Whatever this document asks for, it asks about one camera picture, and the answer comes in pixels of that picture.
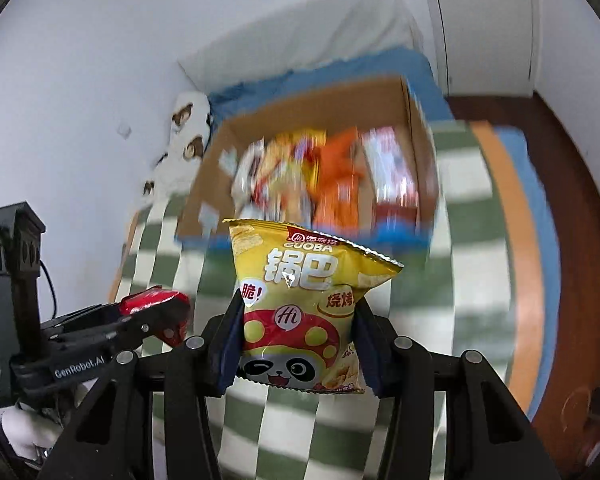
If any white cloth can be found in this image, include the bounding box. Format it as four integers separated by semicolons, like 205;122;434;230
0;380;101;467

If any yellow red snack packet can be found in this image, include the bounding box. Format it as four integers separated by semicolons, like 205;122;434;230
255;160;314;222

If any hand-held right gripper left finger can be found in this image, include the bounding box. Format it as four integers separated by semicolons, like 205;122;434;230
37;290;247;480

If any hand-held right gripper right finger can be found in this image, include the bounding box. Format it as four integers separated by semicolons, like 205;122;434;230
352;299;561;480

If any large orange snack packet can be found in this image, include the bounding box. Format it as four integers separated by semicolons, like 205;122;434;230
312;175;369;234

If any long white red packet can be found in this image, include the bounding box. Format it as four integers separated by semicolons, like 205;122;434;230
362;127;421;212

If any white headboard cushion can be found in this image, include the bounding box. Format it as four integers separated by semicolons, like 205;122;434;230
177;0;421;94

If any yellow panda snack packet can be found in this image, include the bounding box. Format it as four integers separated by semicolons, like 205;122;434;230
222;217;405;395

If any green white checkered mat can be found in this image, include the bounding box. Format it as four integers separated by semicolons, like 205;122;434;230
107;120;546;480

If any white door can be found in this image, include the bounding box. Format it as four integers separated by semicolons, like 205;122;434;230
417;0;542;99

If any yellow noodle packet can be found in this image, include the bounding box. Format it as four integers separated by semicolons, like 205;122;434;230
265;130;328;186

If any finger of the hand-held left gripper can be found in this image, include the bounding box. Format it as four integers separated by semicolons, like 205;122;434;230
41;303;132;337
79;321;182;354

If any bear print pillow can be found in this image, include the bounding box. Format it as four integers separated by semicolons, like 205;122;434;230
140;91;214;209

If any black cable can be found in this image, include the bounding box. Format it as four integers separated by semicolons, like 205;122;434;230
39;259;60;319

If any small shiny red packet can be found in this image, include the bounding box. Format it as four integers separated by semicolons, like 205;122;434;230
119;285;192;347

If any small white snack packet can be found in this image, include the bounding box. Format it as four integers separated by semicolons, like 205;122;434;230
230;142;266;207

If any small orange snack packet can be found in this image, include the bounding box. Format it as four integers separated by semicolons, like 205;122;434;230
316;127;376;188

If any cardboard box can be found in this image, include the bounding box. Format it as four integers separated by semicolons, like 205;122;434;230
174;76;443;261

